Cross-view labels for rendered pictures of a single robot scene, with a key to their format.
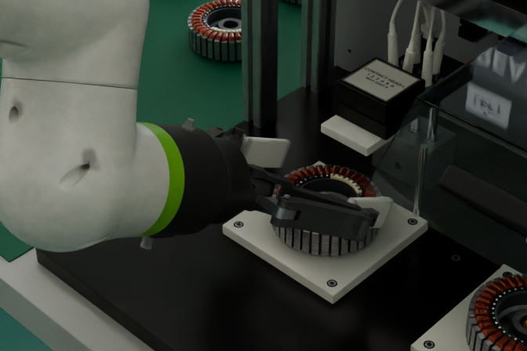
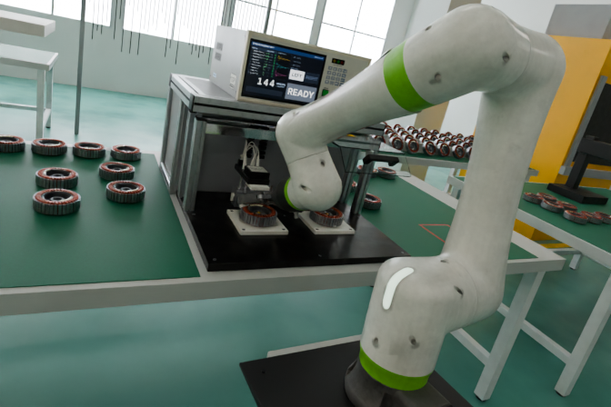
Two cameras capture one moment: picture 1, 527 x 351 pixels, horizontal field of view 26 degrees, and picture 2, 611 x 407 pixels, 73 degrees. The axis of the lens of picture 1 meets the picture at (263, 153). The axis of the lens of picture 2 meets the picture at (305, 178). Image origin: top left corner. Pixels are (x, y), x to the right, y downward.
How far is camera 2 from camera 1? 1.13 m
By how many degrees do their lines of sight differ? 67
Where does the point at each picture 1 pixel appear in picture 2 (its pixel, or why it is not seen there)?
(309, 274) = (276, 230)
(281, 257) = (265, 230)
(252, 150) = not seen: hidden behind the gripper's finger
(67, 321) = (245, 277)
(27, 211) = (337, 191)
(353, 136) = (262, 186)
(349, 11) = not seen: hidden behind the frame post
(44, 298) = (229, 277)
